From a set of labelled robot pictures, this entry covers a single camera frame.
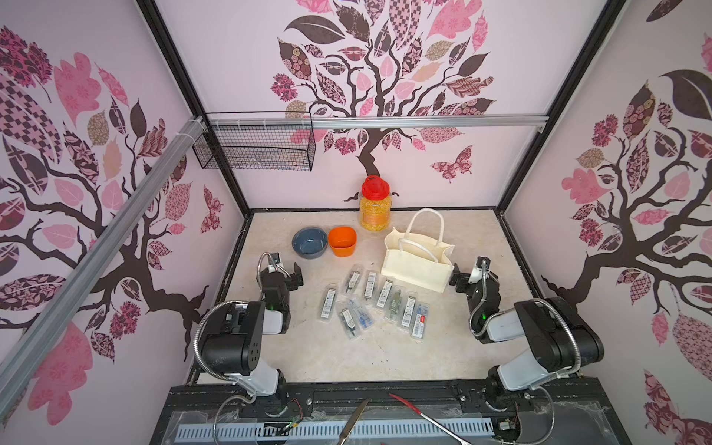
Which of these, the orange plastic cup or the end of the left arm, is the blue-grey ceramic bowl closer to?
the orange plastic cup

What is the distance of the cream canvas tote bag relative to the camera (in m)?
0.88

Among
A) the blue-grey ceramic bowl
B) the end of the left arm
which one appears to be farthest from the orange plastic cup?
the end of the left arm

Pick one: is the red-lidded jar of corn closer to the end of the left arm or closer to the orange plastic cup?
the orange plastic cup

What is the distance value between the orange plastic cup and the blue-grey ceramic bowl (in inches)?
1.2

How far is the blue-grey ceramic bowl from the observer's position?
1.05m

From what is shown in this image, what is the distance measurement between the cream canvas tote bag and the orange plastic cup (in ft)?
0.52

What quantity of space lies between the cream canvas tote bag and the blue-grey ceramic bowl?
0.26 meters

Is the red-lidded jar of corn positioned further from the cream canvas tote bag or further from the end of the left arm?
the end of the left arm

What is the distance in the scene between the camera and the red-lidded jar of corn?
1028mm

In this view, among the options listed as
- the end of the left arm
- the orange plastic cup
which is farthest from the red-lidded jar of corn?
the end of the left arm

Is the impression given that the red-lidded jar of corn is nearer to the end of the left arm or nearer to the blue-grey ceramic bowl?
the blue-grey ceramic bowl

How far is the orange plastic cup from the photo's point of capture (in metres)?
1.05

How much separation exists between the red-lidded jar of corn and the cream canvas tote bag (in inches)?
6.1

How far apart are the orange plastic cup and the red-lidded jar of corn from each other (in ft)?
0.28
